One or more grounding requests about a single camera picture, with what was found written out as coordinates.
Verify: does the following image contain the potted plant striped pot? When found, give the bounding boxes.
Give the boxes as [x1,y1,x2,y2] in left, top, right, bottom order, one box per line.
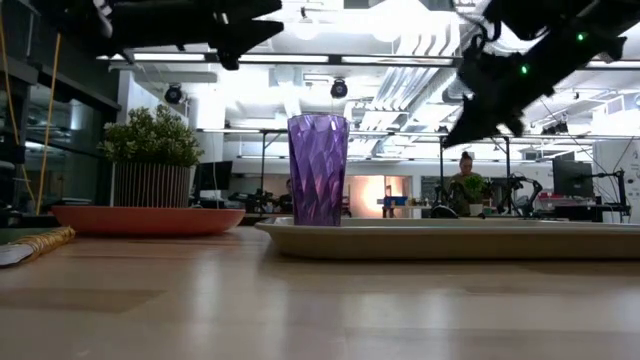
[98,103,205,209]

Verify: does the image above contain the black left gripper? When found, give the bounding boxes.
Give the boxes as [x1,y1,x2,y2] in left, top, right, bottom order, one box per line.
[112,0,285,71]

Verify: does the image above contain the black computer monitor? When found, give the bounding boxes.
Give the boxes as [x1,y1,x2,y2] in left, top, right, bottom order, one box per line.
[552,158,594,199]
[198,160,234,191]

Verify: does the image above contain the purple faceted cup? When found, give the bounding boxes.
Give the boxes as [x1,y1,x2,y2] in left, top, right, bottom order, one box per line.
[287,113,351,227]

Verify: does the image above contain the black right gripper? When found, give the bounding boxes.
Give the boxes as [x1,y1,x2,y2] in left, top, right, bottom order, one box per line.
[443,34,576,147]

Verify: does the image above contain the small plant white pot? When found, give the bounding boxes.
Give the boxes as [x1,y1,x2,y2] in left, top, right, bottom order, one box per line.
[462,174,490,217]

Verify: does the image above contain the beige plastic tray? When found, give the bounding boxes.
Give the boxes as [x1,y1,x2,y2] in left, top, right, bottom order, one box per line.
[254,216,640,261]

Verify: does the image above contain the person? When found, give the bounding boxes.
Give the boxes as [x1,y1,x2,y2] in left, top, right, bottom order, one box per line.
[278,178,296,214]
[447,151,489,217]

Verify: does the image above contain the yellow cable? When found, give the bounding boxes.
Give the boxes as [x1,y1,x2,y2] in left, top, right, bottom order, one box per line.
[0,14,64,216]

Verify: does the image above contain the orange plate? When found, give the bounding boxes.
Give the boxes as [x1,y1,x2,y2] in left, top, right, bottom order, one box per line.
[51,205,247,237]

